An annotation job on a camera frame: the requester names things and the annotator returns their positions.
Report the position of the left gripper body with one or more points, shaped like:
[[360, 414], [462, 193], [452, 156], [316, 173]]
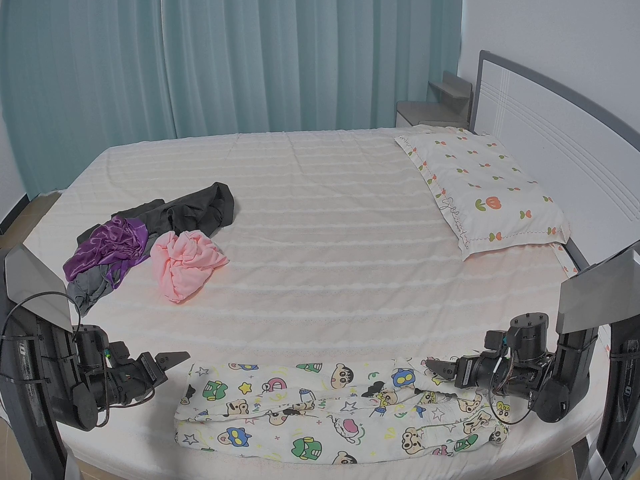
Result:
[[142, 373]]

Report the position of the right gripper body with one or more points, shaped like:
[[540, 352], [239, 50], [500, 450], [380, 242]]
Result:
[[472, 370]]

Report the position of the blue-green curtain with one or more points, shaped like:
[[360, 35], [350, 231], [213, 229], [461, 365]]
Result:
[[310, 48], [85, 78]]

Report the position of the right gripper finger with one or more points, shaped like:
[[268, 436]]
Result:
[[442, 368]]

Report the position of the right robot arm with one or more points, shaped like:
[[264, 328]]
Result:
[[575, 328]]

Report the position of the white printed pillow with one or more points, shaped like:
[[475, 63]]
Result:
[[482, 185]]

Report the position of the grey bedside table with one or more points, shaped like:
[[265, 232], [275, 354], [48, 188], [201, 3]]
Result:
[[430, 111]]

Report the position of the dark grey garment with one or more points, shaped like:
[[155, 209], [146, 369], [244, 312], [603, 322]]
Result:
[[87, 293]]

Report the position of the purple garment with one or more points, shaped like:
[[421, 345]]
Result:
[[107, 243]]

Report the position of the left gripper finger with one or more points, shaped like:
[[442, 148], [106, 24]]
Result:
[[172, 359]]

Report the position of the white printed pyjama top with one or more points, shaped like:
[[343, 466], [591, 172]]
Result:
[[340, 408]]

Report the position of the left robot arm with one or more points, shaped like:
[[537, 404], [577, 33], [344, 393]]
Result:
[[40, 368]]

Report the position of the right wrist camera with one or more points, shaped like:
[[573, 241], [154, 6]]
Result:
[[496, 340]]

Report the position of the pink garment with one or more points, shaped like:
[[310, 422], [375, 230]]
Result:
[[185, 263]]

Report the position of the black garment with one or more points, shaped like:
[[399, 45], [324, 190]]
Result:
[[200, 207]]

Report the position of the bed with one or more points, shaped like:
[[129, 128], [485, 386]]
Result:
[[310, 193]]

